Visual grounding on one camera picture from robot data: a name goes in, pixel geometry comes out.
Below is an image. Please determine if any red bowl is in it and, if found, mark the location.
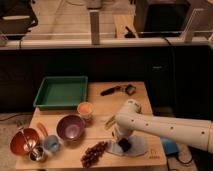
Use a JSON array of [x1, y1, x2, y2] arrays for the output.
[[10, 128, 40, 156]]

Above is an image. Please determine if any bunch of purple grapes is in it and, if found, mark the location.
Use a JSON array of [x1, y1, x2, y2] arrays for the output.
[[81, 141, 108, 168]]

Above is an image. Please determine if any black chair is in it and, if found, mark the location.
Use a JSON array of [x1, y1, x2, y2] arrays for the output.
[[0, 0, 39, 36]]

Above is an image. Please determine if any light blue cloth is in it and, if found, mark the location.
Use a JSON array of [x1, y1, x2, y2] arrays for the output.
[[106, 135, 148, 157]]

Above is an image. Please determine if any small metal cup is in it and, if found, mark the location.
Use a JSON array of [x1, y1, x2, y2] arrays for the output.
[[29, 146, 47, 162]]

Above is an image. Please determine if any purple bowl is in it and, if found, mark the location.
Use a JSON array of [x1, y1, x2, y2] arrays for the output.
[[56, 115, 85, 141]]

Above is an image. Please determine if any blue box on floor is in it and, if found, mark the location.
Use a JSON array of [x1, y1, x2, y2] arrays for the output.
[[161, 138, 179, 155]]

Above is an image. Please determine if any blue cup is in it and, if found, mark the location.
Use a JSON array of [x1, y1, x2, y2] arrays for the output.
[[43, 135, 60, 153]]

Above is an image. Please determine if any orange small cup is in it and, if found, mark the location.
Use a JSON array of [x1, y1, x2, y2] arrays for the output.
[[77, 102, 93, 120]]

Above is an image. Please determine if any green plastic tray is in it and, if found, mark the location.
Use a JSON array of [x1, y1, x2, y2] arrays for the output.
[[33, 76, 88, 110]]

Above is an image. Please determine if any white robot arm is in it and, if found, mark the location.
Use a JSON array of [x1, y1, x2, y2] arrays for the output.
[[115, 99, 213, 154]]

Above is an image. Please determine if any orange carrot toy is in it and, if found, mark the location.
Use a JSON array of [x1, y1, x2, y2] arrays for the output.
[[37, 123, 48, 138]]

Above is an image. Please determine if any grey vertical post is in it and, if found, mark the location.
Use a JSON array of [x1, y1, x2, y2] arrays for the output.
[[89, 10, 100, 45]]

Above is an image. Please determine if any yellow green banana toy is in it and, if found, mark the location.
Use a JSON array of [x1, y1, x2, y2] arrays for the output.
[[104, 116, 115, 130]]

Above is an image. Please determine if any metal spoon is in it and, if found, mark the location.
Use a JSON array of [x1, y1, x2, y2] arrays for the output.
[[18, 126, 31, 151]]

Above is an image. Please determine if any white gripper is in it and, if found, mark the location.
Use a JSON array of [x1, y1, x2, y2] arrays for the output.
[[112, 125, 133, 142]]

